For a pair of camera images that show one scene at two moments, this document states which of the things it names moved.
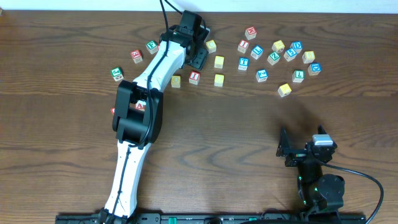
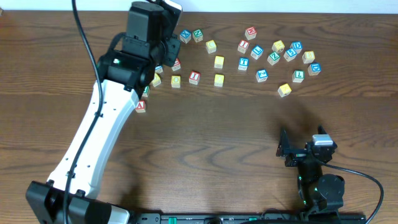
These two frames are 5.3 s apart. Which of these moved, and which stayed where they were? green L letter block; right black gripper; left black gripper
Moved: left black gripper
Stayed: green L letter block; right black gripper
